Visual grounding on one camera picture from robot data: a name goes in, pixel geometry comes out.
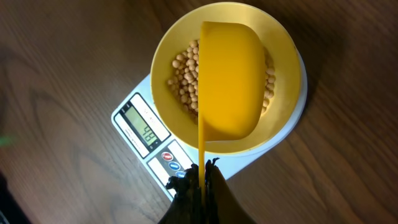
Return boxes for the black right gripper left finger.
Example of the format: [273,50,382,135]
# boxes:
[158,164,205,224]

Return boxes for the white digital kitchen scale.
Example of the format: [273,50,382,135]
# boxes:
[111,60,308,200]

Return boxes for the pale yellow bowl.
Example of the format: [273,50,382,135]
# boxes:
[150,2,303,154]

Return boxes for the soybeans in bowl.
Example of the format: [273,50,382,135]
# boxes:
[167,40,270,123]

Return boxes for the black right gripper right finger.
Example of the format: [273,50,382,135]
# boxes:
[205,157,255,224]

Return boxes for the yellow plastic measuring scoop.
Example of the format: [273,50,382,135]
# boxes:
[198,22,266,194]

